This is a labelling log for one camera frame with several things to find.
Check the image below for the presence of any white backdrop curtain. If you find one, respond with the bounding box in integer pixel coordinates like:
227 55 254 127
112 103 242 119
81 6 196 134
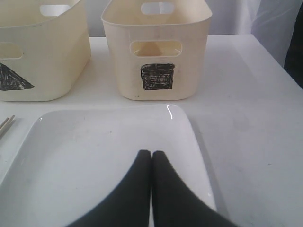
85 0 302 37

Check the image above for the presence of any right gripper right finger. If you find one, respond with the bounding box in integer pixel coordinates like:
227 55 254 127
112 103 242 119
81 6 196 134
151 150 217 227

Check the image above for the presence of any cream bin with triangle mark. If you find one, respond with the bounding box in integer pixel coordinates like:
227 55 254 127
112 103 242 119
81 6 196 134
0 0 91 101

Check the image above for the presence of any white square plate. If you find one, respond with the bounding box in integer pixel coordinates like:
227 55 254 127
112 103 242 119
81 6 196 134
0 104 216 227

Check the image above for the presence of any cream bin with square mark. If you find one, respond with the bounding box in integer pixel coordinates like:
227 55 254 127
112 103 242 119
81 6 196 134
101 0 212 101

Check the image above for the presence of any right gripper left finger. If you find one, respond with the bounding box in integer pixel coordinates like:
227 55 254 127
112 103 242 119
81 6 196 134
69 150 152 227

